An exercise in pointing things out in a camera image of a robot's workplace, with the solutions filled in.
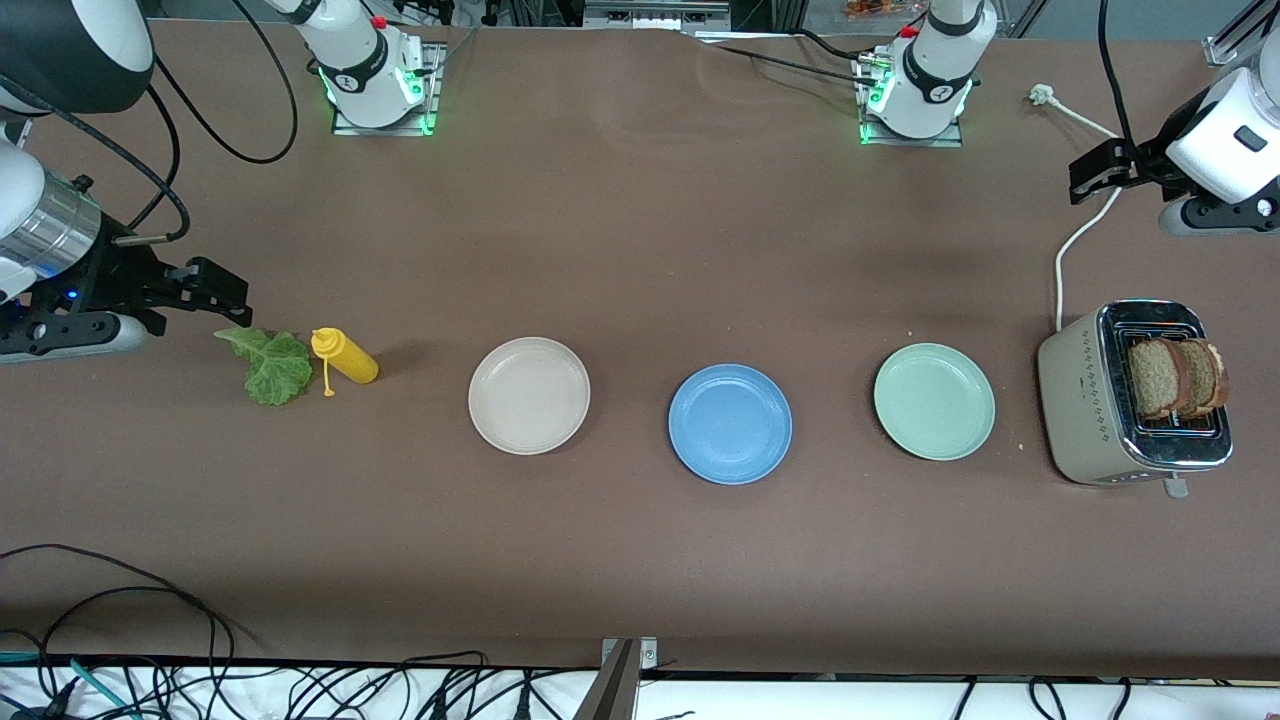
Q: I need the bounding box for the green lettuce leaf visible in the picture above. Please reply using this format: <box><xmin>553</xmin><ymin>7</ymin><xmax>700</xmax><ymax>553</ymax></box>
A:
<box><xmin>213</xmin><ymin>327</ymin><xmax>314</xmax><ymax>407</ymax></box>

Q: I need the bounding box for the yellow squeeze bottle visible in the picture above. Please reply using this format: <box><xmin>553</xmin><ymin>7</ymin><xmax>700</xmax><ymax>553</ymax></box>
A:
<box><xmin>310</xmin><ymin>327</ymin><xmax>380</xmax><ymax>398</ymax></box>

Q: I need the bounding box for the brown bread slice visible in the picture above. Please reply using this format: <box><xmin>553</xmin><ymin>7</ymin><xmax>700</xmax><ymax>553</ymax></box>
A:
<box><xmin>1178</xmin><ymin>340</ymin><xmax>1230</xmax><ymax>415</ymax></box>
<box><xmin>1128</xmin><ymin>338</ymin><xmax>1193</xmax><ymax>421</ymax></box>

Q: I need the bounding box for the light green plate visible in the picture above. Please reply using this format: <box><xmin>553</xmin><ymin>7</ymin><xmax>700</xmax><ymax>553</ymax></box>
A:
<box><xmin>873</xmin><ymin>343</ymin><xmax>997</xmax><ymax>462</ymax></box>

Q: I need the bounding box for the beige plate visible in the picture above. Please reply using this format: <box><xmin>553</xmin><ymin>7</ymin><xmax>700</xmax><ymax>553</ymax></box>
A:
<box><xmin>468</xmin><ymin>337</ymin><xmax>592</xmax><ymax>456</ymax></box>

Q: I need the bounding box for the blue plate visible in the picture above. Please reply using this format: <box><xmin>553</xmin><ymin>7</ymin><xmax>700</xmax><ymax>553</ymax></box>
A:
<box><xmin>668</xmin><ymin>363</ymin><xmax>793</xmax><ymax>486</ymax></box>

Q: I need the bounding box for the beige chrome toaster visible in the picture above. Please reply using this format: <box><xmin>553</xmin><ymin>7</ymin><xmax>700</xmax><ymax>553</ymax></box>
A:
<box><xmin>1037</xmin><ymin>299</ymin><xmax>1234</xmax><ymax>499</ymax></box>

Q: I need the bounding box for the grey power strip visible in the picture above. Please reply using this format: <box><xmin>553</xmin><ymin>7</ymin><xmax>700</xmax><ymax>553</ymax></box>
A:
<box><xmin>583</xmin><ymin>0</ymin><xmax>732</xmax><ymax>33</ymax></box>

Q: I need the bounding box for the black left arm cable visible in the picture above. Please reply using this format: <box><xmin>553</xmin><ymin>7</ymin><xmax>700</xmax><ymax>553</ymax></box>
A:
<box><xmin>1097</xmin><ymin>0</ymin><xmax>1146</xmax><ymax>171</ymax></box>

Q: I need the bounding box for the white toaster power cord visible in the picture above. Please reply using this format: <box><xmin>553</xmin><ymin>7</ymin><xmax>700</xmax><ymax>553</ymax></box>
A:
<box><xmin>1029</xmin><ymin>84</ymin><xmax>1126</xmax><ymax>333</ymax></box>

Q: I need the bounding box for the aluminium profile rail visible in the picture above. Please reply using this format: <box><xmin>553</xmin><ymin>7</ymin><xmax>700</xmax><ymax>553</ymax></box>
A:
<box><xmin>1203</xmin><ymin>0</ymin><xmax>1280</xmax><ymax>67</ymax></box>

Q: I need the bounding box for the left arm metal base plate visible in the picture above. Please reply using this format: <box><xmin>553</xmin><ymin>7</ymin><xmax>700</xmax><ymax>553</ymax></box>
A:
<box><xmin>855</xmin><ymin>50</ymin><xmax>967</xmax><ymax>149</ymax></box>

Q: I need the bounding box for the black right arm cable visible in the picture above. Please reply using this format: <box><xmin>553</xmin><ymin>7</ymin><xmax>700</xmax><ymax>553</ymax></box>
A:
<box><xmin>0</xmin><ymin>0</ymin><xmax>299</xmax><ymax>246</ymax></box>

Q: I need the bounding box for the long looping black cable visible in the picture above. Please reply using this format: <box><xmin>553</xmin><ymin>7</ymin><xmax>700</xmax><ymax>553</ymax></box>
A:
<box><xmin>0</xmin><ymin>544</ymin><xmax>237</xmax><ymax>720</ymax></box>

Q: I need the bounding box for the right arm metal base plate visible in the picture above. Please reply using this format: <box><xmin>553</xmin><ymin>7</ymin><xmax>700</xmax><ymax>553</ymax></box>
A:
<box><xmin>332</xmin><ymin>42</ymin><xmax>446</xmax><ymax>137</ymax></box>

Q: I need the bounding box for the black cable to arm base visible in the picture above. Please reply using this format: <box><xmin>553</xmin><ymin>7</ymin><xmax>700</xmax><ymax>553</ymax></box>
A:
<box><xmin>700</xmin><ymin>28</ymin><xmax>881</xmax><ymax>89</ymax></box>

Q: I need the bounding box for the teal cable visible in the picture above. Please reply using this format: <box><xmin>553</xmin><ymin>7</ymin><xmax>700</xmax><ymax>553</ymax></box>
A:
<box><xmin>0</xmin><ymin>652</ymin><xmax>141</xmax><ymax>720</ymax></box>

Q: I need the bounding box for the grey metal bracket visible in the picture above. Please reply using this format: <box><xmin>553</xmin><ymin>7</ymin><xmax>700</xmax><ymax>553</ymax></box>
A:
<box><xmin>575</xmin><ymin>637</ymin><xmax>659</xmax><ymax>720</ymax></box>

